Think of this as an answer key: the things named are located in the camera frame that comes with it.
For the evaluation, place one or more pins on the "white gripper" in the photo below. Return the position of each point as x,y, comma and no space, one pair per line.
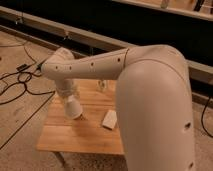
72,107

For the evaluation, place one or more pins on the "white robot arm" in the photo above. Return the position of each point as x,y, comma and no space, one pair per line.
153,101

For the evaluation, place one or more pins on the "small clear glass cup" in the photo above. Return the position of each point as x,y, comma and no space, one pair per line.
102,85

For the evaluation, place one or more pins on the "wooden table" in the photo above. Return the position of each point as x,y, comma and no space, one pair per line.
85,134

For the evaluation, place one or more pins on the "small black connector box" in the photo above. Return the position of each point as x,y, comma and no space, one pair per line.
22,67

